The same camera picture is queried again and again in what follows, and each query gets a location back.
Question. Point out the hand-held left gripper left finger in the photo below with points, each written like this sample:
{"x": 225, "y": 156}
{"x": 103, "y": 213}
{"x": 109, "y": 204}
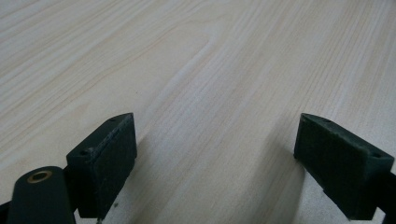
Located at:
{"x": 102, "y": 168}

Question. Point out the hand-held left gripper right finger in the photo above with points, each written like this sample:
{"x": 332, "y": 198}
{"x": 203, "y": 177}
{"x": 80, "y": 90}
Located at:
{"x": 339, "y": 168}

